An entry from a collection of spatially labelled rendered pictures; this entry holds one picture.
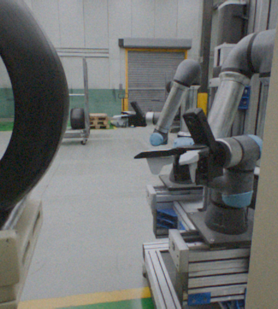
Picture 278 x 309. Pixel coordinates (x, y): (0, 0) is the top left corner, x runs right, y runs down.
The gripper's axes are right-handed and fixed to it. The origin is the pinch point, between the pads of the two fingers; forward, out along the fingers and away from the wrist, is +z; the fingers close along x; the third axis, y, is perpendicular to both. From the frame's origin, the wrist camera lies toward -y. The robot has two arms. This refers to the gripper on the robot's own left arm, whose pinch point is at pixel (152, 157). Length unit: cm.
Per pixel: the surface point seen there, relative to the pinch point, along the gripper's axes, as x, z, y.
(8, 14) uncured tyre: 10.0, 21.9, -27.6
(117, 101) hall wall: 968, -549, -113
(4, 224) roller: 18.6, 26.4, 12.0
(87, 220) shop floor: 184, -54, 82
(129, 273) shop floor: 100, -49, 94
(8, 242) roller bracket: 7.2, 26.9, 11.7
